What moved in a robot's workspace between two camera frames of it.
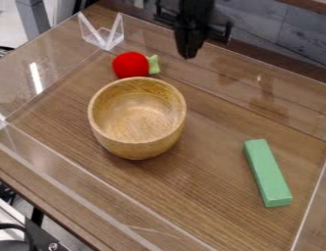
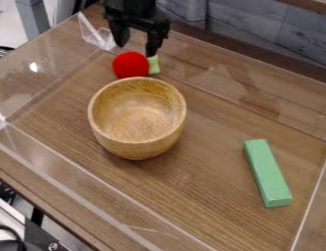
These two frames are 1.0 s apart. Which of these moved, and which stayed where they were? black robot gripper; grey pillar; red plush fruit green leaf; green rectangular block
Moved: black robot gripper
Stayed: grey pillar; red plush fruit green leaf; green rectangular block
